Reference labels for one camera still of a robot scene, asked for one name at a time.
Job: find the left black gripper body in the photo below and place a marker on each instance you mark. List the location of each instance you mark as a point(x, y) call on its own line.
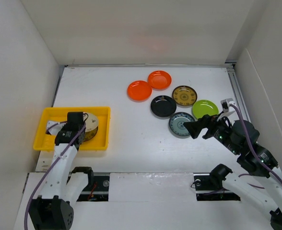
point(64, 128)

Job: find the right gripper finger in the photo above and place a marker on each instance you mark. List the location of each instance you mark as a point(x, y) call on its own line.
point(195, 128)
point(211, 133)

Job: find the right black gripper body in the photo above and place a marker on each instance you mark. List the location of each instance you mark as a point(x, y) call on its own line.
point(220, 132)

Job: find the yellow patterned plate front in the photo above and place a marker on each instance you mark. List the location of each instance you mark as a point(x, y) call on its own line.
point(90, 134)

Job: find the yellow patterned plate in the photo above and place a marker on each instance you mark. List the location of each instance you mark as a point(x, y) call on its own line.
point(184, 95)
point(90, 134)

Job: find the cream floral plate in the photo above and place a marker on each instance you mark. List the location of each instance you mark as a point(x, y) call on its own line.
point(91, 121)

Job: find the black plate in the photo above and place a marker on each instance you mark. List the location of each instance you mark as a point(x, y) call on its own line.
point(163, 106)

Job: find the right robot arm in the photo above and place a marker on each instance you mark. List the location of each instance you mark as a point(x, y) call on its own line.
point(264, 169)

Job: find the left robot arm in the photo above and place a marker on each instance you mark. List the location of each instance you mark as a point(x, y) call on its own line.
point(50, 206)

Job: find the yellow plastic bin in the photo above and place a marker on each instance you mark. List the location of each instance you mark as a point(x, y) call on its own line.
point(45, 142)

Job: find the blue patterned plate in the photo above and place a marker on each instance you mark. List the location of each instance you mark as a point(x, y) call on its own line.
point(176, 123)

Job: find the green plate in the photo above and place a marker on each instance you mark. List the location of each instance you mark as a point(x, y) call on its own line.
point(204, 107)

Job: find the yellow patterned plate rear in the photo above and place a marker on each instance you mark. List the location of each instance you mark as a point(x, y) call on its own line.
point(184, 95)

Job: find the orange plate rear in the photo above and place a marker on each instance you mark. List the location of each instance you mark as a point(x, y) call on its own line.
point(159, 79)

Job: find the orange plate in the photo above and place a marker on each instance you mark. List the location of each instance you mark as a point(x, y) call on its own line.
point(139, 90)
point(159, 79)

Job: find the orange plate left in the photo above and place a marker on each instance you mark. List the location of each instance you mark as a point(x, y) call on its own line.
point(139, 90)

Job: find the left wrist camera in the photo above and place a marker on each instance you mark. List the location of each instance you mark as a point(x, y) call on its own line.
point(53, 127)

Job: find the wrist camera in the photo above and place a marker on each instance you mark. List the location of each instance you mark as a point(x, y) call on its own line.
point(53, 127)
point(227, 108)

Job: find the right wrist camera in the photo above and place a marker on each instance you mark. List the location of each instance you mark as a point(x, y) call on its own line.
point(227, 108)

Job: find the left base mount slot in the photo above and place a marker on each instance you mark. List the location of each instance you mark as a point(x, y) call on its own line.
point(98, 191)

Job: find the right aluminium rail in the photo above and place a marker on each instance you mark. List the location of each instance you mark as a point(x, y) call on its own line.
point(235, 86)

